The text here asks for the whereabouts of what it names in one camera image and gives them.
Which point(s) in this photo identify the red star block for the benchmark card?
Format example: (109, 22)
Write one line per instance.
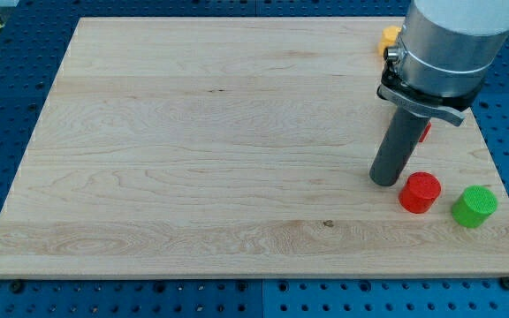
(425, 132)

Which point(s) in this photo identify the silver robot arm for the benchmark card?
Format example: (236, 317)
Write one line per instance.
(447, 46)

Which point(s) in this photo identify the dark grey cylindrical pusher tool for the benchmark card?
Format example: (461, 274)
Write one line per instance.
(399, 142)

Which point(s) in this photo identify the light wooden board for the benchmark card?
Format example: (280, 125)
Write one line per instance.
(206, 148)

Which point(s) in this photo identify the green cylinder block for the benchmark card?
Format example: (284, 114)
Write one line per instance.
(475, 205)

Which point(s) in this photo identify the yellow block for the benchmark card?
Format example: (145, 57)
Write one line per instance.
(388, 38)

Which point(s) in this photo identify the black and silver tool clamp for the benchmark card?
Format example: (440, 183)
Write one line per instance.
(418, 99)

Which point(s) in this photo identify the red cylinder block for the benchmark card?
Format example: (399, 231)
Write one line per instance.
(420, 192)

